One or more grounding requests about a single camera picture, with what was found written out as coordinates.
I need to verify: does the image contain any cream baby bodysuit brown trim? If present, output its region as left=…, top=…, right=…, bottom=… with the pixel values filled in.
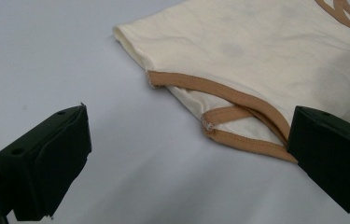
left=112, top=0, right=350, bottom=164

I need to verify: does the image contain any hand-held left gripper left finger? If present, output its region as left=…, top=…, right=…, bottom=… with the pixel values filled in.
left=0, top=104, right=92, bottom=222

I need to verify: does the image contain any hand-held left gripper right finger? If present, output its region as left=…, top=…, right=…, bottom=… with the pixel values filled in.
left=287, top=105, right=350, bottom=222

